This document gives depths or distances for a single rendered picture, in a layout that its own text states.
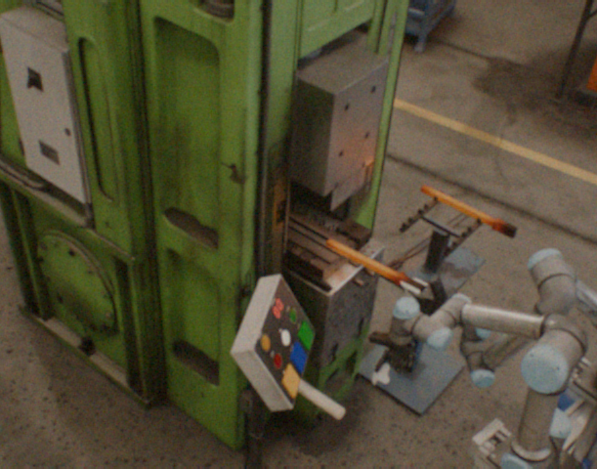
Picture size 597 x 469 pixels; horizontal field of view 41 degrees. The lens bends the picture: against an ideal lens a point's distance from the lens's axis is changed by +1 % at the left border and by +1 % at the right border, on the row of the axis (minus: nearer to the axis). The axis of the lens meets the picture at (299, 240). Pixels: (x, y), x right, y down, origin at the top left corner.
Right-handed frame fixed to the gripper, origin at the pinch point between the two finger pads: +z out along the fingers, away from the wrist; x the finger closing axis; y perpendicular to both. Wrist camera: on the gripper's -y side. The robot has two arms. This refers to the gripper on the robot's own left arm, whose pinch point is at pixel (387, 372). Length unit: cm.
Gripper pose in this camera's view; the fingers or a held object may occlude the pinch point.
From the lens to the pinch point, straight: 271.5
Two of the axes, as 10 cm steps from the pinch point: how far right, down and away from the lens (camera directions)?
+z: -0.6, 7.4, 6.7
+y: 6.6, 5.3, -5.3
